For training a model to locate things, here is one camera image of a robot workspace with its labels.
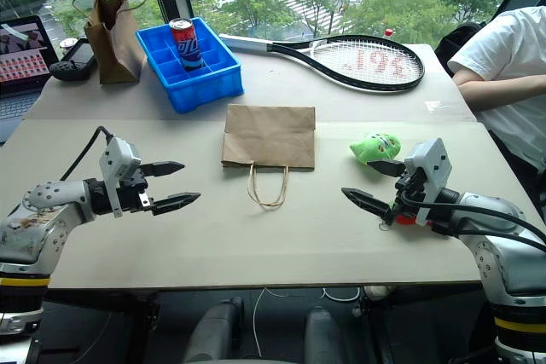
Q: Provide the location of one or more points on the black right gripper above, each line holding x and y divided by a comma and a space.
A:
409, 198

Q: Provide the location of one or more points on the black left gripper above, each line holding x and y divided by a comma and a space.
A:
132, 200

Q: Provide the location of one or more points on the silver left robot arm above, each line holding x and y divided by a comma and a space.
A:
40, 215

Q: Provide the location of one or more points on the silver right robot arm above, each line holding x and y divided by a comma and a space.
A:
499, 244

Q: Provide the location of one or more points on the person's bare forearm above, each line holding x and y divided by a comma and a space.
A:
499, 91

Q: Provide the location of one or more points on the flat brown paper bag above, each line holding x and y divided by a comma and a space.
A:
268, 136

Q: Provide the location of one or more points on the standing brown paper bag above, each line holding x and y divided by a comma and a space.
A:
115, 40

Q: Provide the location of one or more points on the green plush toy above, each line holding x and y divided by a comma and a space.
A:
377, 146

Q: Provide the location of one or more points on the small white round object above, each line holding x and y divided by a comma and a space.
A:
378, 292

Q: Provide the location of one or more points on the blue plastic compartment tray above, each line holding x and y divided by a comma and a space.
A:
213, 82

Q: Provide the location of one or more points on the black and white tennis racket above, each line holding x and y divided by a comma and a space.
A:
375, 61

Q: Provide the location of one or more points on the red and blue soda can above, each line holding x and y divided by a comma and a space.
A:
186, 46

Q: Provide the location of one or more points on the dark rounded shape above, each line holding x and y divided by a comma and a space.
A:
326, 334
215, 330

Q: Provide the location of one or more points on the black gamepad controller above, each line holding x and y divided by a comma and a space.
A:
68, 71

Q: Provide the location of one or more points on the black handheld game console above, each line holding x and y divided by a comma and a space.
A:
81, 55

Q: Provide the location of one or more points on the black backpack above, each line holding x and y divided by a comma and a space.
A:
458, 44

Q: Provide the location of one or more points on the small lidded cup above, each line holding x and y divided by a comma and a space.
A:
68, 43

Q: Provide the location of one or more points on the open laptop computer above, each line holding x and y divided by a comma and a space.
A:
21, 65

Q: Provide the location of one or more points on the person in white t-shirt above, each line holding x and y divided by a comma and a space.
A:
512, 48

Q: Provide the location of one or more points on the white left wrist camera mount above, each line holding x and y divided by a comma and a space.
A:
117, 159

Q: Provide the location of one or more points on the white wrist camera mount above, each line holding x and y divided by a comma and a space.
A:
117, 159
433, 163

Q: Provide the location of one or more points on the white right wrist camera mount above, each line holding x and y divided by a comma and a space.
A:
433, 163

